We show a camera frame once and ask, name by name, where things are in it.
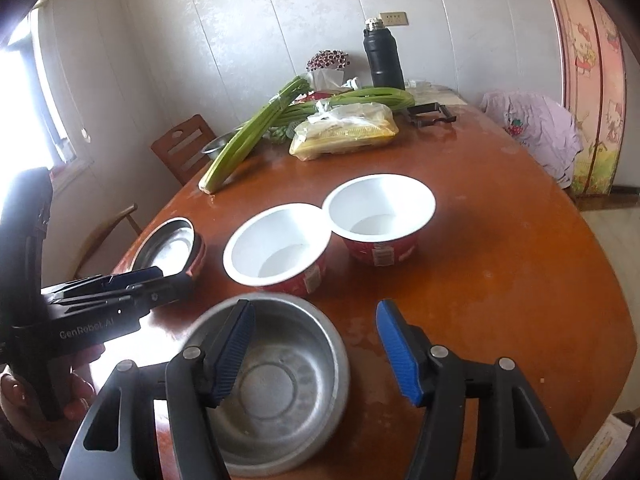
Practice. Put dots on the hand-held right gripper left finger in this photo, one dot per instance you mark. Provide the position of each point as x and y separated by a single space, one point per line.
232 355

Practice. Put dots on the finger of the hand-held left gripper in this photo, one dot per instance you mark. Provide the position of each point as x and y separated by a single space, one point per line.
160 292
135 276

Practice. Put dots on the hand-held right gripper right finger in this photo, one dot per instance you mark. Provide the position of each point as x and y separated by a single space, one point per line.
397 347

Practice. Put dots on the small steel bowl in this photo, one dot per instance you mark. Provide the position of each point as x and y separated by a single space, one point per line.
280 385
167 250

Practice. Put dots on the orange plastic bowl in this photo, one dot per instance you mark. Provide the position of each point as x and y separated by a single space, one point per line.
198 259

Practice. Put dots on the person's left forearm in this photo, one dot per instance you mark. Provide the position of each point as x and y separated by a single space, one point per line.
30 455

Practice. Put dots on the person's left hand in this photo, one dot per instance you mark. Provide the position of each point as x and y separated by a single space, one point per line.
82 375

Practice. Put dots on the wooden armchair dark seat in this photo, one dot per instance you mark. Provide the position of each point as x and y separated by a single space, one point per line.
112 237

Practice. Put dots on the red paper bowl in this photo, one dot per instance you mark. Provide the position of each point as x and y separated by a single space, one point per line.
277 250
380 215

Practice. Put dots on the slatted wooden chair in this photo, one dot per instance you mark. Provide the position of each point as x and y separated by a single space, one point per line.
187 147

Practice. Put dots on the large steel basin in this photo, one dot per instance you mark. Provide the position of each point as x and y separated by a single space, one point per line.
217 145

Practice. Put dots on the celery bunch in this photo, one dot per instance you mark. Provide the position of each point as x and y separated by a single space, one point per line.
250 135

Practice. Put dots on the window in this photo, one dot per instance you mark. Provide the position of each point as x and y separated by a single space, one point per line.
35 85

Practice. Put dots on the bag of corn cobs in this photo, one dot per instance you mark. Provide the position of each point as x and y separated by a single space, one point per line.
345 132

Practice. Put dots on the printed paper sheet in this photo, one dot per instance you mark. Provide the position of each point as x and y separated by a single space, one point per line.
602 447

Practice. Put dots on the black vegetable peeler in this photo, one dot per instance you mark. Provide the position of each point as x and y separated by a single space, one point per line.
430 114

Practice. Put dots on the green vegetable stalks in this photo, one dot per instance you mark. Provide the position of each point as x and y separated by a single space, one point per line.
370 100

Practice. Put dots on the lilac garment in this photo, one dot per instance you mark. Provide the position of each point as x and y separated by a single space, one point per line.
535 125

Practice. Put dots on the white plastic wrapping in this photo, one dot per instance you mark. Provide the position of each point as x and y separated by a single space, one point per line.
330 80

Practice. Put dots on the black thermos flask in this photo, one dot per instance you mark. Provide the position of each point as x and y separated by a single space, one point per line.
382 60

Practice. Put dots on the pink cartoon printed partition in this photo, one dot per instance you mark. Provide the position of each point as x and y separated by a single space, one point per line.
585 75

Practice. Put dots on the beige wall outlet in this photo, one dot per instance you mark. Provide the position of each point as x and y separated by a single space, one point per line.
394 18

